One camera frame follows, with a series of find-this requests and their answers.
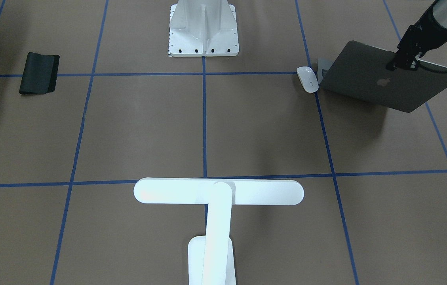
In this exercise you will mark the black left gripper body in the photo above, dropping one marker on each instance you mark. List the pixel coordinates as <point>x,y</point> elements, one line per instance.
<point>416,38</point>

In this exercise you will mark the white computer mouse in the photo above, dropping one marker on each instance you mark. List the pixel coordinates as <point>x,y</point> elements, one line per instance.
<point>308,79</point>

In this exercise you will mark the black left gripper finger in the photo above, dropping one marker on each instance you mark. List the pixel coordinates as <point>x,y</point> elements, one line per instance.
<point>394,64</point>
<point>412,64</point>

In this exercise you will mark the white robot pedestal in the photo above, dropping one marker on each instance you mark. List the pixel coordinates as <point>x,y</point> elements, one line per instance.
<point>203,28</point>

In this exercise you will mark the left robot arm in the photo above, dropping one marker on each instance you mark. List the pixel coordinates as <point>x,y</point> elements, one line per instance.
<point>439,9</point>

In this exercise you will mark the grey laptop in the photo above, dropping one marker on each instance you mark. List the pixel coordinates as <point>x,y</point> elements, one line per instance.
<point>360,71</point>

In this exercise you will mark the white desk lamp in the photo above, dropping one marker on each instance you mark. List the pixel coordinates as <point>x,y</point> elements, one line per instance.
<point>211,256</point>

